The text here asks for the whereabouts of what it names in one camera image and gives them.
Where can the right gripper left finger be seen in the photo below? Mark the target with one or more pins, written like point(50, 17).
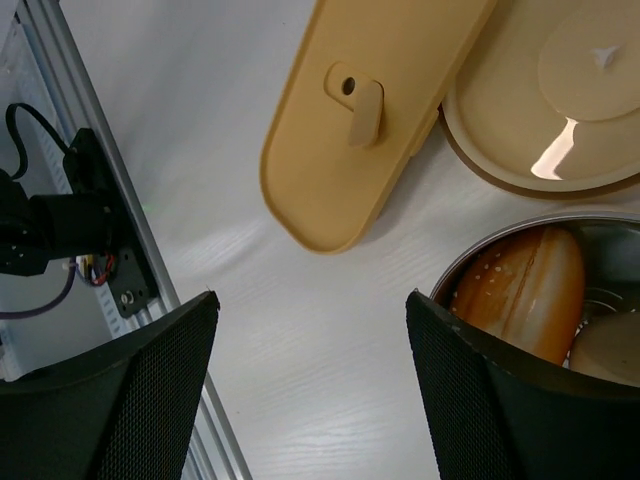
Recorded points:
point(123, 410)

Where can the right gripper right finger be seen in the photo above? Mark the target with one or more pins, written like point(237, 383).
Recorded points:
point(497, 412)

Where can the sesame bread bun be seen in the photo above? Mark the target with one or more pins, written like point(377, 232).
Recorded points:
point(526, 289)

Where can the white steamed bun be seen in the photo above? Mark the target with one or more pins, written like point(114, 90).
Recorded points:
point(608, 348)

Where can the round wooden lid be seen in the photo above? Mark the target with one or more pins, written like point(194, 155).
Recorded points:
point(546, 104)

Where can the orange oval box lid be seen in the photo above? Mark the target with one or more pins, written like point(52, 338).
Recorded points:
point(362, 95)

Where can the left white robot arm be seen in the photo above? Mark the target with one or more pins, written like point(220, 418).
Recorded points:
point(40, 228)

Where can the round steel bowl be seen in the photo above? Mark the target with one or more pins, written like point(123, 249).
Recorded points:
point(610, 251)

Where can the aluminium rail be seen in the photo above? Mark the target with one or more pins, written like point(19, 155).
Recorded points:
point(214, 452)

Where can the perforated cable tray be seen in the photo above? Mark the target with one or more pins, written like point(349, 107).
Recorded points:
point(87, 317)

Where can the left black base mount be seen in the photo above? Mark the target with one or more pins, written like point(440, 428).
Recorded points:
point(117, 261)

